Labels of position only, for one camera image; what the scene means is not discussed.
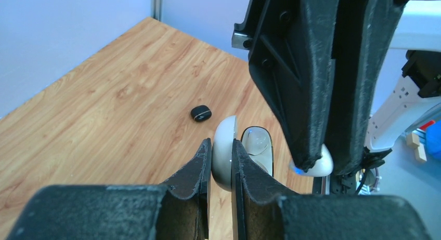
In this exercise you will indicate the blue plastic bin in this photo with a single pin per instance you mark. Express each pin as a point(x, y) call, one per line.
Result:
point(432, 143)

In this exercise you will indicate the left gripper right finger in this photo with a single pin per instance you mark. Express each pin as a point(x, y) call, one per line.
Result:
point(263, 208)

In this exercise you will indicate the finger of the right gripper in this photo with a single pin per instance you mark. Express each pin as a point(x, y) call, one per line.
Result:
point(289, 44)
point(363, 33)

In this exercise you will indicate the white earbud charging case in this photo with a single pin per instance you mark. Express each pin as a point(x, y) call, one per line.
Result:
point(225, 133)

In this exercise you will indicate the wooden blocks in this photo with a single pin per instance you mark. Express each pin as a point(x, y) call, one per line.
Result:
point(413, 141)

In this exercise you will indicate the black earbud charging case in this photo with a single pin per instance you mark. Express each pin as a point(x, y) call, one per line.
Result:
point(200, 113)

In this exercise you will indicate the right aluminium corner post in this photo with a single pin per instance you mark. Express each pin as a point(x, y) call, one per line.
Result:
point(156, 9)

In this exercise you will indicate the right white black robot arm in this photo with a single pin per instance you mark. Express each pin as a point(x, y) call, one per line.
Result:
point(416, 92)

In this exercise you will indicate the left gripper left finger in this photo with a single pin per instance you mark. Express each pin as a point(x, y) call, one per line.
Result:
point(177, 208)

